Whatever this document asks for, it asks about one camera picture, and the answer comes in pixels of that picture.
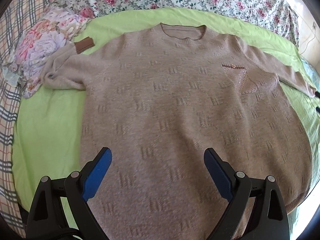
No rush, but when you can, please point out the beige knit sweater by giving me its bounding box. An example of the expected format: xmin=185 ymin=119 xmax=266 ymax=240
xmin=41 ymin=24 xmax=315 ymax=239

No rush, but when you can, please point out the light green bed sheet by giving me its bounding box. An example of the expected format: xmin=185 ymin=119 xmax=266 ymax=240
xmin=13 ymin=8 xmax=319 ymax=218

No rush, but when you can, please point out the pastel floral pillow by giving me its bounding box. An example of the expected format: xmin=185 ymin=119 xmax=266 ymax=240
xmin=1 ymin=7 xmax=94 ymax=99

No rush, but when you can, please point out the plaid bed sheet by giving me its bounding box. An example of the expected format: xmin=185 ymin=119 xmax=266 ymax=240
xmin=1 ymin=0 xmax=50 ymax=239

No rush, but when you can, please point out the white wall cable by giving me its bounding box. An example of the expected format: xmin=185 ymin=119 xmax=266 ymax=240
xmin=298 ymin=21 xmax=318 ymax=55

